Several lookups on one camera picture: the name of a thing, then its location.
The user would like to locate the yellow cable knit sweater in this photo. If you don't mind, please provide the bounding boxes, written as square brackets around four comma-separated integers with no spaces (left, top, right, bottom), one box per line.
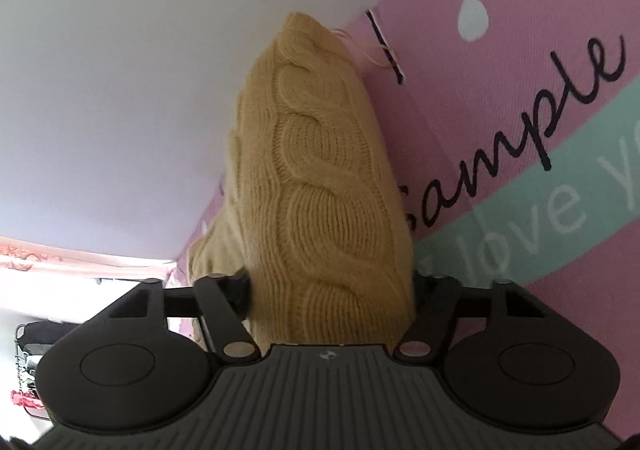
[188,13,414,349]

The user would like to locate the pink floral bed sheet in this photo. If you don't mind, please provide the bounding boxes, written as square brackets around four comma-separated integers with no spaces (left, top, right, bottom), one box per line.
[167,0,640,346]

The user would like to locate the white headboard panel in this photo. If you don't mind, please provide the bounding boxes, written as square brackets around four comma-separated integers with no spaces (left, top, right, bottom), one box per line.
[1,0,377,259]

